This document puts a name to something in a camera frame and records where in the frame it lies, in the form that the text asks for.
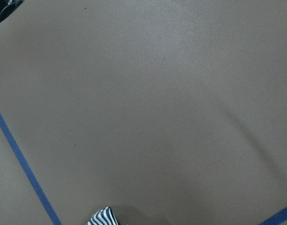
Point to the striped polo shirt white collar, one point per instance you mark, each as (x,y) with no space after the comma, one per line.
(103,217)

